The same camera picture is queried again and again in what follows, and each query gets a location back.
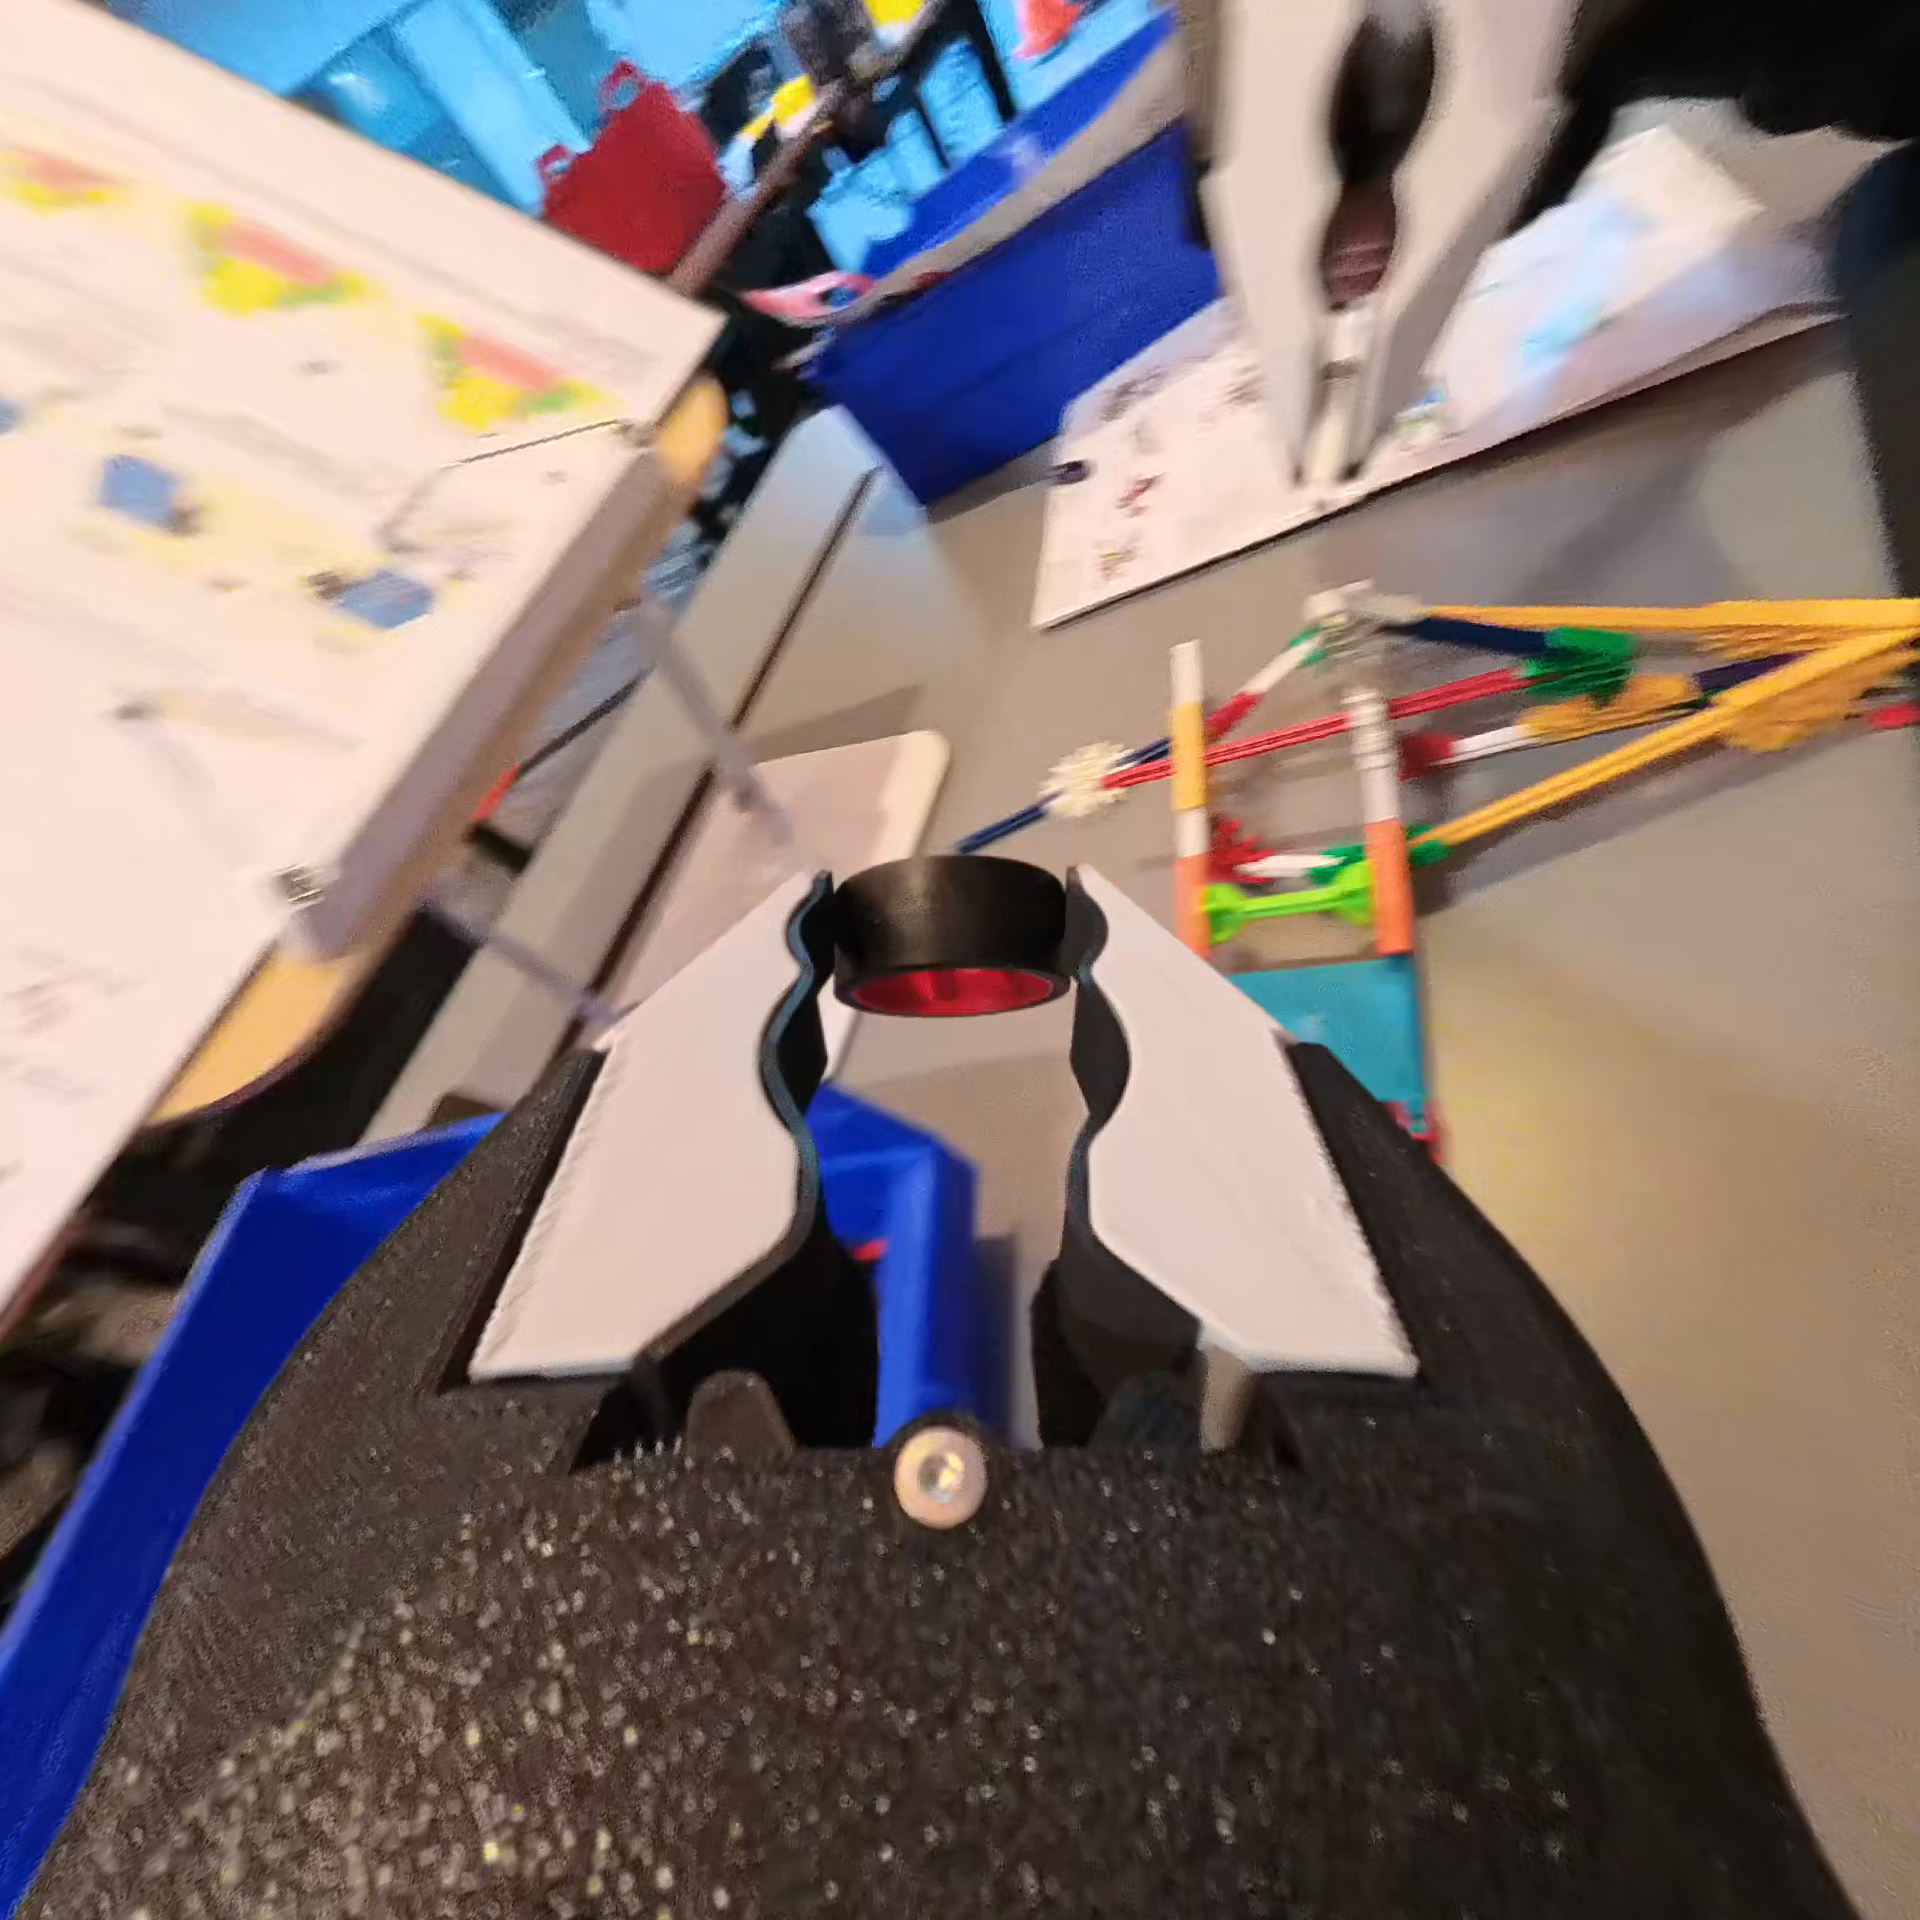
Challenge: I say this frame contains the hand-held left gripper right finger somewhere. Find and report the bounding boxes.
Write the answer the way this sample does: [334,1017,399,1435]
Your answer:
[1062,865,1422,1378]

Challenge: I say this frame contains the colourful construction toy model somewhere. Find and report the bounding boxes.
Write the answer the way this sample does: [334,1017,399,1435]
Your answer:
[951,582,1920,1162]

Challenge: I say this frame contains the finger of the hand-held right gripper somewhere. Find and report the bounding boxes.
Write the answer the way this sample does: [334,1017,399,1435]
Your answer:
[1339,0,1579,482]
[1198,0,1353,489]

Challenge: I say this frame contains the instruction sheet board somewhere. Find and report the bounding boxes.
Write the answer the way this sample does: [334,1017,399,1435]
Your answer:
[0,0,731,1327]

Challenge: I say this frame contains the red tote bag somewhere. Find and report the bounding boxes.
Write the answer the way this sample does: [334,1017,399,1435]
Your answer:
[536,63,731,282]

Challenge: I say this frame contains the printed instruction leaflet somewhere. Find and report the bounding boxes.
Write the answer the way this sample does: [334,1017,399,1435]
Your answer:
[1030,126,1849,634]

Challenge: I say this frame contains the black toy wheel red hub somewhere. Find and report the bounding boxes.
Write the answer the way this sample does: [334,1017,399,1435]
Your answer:
[827,855,1085,1020]

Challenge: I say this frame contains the crumpled papers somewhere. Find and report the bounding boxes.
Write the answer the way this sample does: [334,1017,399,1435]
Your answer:
[740,267,948,328]

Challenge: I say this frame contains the blue parts bin with tag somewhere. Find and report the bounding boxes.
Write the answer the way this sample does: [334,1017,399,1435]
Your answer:
[0,1081,985,1882]

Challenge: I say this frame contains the wooden background table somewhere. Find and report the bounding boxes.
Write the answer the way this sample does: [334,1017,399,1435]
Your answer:
[659,0,963,297]

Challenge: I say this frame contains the blue bin with papers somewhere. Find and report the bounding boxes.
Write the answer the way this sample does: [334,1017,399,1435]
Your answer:
[807,126,1225,505]

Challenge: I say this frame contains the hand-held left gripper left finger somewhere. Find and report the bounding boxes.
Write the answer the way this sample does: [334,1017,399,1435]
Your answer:
[465,871,837,1383]

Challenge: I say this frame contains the person's right forearm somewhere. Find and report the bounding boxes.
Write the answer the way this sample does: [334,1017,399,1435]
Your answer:
[1559,0,1920,150]

